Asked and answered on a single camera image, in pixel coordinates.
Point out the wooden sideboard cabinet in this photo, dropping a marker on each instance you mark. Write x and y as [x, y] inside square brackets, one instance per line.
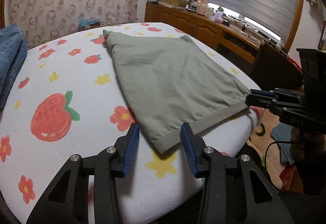
[241, 48]

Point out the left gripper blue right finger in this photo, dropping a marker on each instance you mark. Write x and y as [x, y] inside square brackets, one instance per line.
[192, 148]

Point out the folded blue jeans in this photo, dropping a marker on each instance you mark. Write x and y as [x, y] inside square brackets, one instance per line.
[13, 54]

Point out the cardboard box on cabinet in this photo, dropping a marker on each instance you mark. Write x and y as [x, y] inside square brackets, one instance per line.
[175, 3]

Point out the cardboard box with blue cloth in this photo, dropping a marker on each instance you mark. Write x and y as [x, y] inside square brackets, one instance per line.
[85, 24]

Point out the pink bottle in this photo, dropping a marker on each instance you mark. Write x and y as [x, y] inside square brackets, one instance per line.
[202, 7]

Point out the pink tissue pack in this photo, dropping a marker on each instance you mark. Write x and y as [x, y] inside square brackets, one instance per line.
[218, 17]

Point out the white strawberry flower sheet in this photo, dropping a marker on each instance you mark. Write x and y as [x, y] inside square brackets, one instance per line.
[65, 101]

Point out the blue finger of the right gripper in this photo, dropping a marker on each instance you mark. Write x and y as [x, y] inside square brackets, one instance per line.
[269, 94]
[260, 101]

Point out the grey-green pants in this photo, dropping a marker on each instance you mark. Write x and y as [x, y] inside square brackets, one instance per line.
[170, 81]

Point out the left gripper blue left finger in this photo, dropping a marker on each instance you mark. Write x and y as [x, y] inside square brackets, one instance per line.
[130, 147]

